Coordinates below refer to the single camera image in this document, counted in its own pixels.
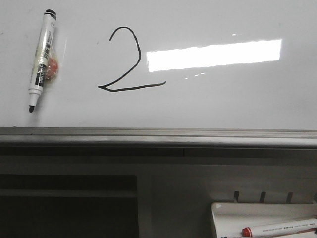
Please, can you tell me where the red capped whiteboard marker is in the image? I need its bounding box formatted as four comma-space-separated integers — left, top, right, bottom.
242, 218, 317, 238

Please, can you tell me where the white marker tray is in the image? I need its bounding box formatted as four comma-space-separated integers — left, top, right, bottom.
211, 202, 317, 238

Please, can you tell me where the black whiteboard marker with magnet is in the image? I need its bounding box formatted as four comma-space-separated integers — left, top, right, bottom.
28, 9, 56, 113

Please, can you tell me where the white whiteboard with aluminium frame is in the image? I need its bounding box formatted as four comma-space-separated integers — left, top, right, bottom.
0, 0, 317, 148

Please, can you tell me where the white pegboard stand panel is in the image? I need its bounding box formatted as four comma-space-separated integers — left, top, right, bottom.
0, 146, 317, 238

